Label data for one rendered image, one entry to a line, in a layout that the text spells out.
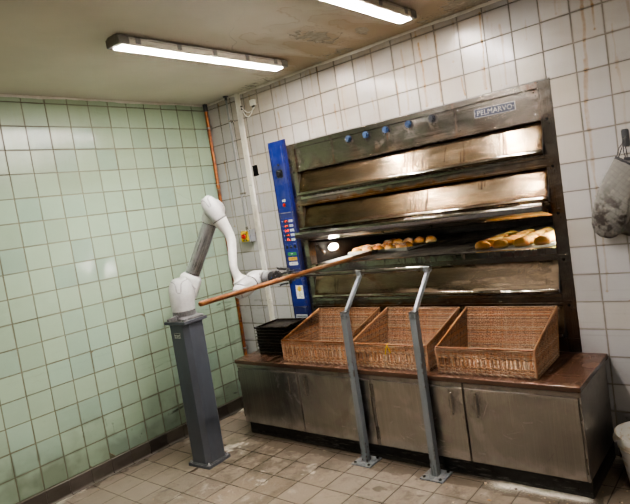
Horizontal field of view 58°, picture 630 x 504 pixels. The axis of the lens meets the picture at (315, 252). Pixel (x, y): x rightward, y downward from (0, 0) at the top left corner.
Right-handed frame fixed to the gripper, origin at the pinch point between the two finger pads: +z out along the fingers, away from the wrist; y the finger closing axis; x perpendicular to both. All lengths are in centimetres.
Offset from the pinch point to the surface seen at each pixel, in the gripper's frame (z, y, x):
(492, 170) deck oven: 116, -47, -56
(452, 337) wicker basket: 91, 46, -28
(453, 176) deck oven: 92, -47, -57
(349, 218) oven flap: 10, -30, -56
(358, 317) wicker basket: 8, 41, -53
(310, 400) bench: -6, 86, -4
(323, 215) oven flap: -14, -35, -58
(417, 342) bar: 85, 41, 4
